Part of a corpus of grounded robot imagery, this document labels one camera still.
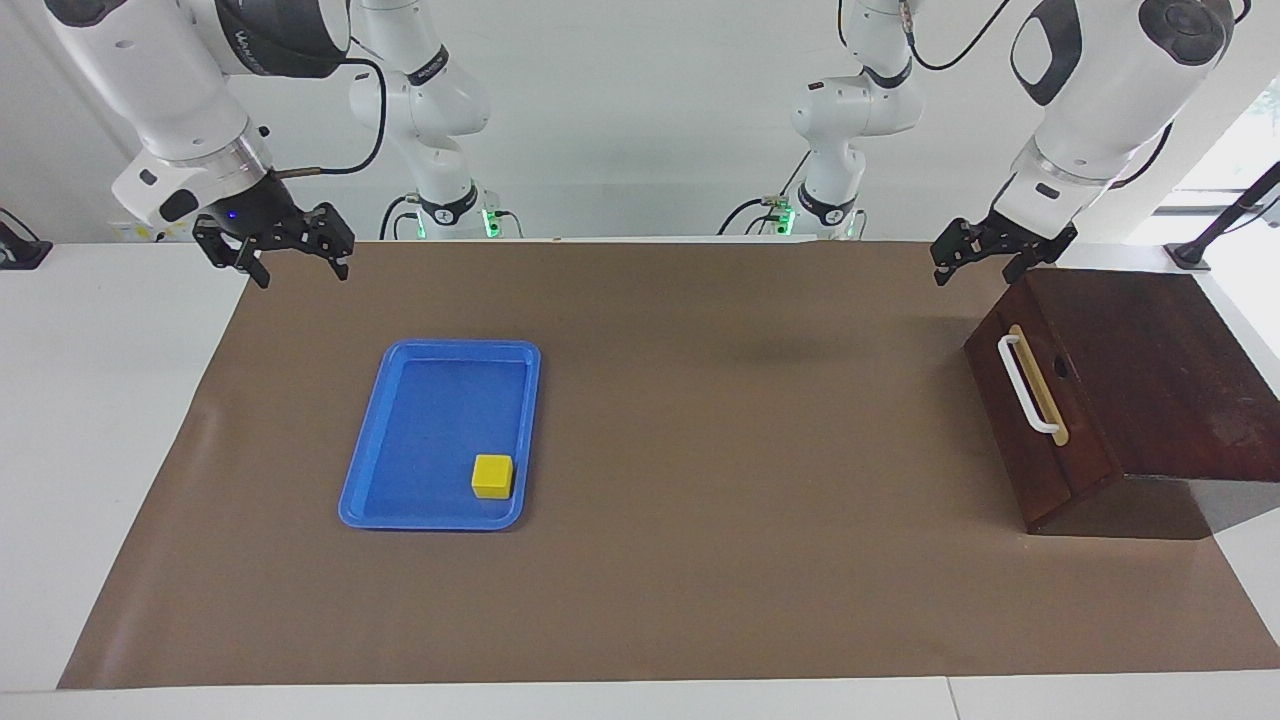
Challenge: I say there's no dark brown wooden cabinet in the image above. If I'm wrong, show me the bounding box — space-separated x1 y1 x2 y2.
1020 267 1280 541

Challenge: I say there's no black table mount device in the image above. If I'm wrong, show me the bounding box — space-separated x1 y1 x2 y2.
0 208 53 271

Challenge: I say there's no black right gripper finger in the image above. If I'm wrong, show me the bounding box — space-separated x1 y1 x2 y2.
193 215 273 291
300 202 357 282

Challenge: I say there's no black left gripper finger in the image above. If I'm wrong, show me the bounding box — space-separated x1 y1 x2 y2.
1003 222 1079 285
930 222 986 287

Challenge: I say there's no white drawer handle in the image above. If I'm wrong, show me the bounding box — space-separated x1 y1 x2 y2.
997 333 1061 436

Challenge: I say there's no black clamp stand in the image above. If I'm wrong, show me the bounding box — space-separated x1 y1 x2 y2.
1165 160 1280 273

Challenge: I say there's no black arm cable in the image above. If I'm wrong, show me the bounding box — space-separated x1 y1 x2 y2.
895 0 1253 191
272 35 389 179

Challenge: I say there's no yellow cube block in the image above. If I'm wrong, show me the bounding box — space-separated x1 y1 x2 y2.
472 454 514 499

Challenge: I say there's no brown table mat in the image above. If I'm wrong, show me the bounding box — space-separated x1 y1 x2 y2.
57 238 1280 691

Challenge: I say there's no blue plastic tray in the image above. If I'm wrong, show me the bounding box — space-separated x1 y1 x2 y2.
338 340 542 531

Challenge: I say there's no white wall power outlet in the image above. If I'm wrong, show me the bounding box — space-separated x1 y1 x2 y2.
108 218 201 244

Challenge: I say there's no black base cable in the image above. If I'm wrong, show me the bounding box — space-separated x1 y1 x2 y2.
378 193 421 241
718 150 811 238

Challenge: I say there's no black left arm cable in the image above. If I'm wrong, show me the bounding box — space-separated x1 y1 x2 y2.
895 0 1253 191

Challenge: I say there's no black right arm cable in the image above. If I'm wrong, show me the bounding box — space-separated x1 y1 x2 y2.
272 35 389 179

